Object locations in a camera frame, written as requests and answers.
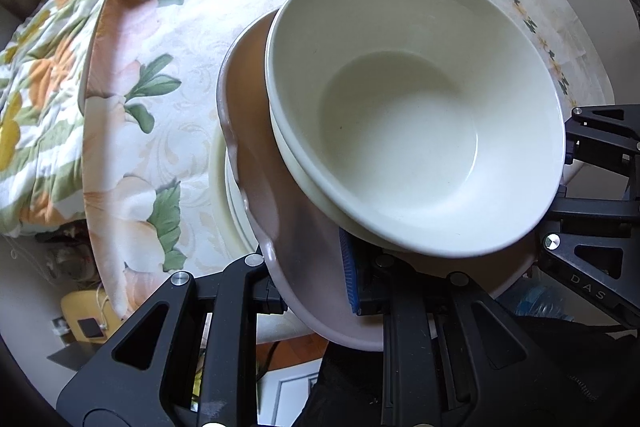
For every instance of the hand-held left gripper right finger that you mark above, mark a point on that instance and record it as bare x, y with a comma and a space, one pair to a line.
349, 272

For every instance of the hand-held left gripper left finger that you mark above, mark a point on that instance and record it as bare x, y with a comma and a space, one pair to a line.
272, 294

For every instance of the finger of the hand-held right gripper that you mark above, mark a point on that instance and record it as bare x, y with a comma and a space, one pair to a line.
605, 127
590, 227

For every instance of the white plate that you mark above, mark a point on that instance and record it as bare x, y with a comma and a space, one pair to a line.
240, 227

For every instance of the cream bowl with duck print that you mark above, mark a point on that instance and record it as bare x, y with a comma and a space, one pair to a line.
400, 117

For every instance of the clear water bottle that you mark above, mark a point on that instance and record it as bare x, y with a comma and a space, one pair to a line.
542, 299

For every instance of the shallow cream bowl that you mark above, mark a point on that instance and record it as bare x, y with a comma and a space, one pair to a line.
310, 187

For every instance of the small dark device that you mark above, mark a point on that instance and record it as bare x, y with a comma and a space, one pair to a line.
88, 328

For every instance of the yellow stool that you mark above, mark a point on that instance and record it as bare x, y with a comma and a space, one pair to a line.
70, 307

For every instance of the grey flat board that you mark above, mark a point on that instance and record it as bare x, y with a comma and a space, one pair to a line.
75, 354

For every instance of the floral quilt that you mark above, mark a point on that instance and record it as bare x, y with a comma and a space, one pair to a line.
40, 107

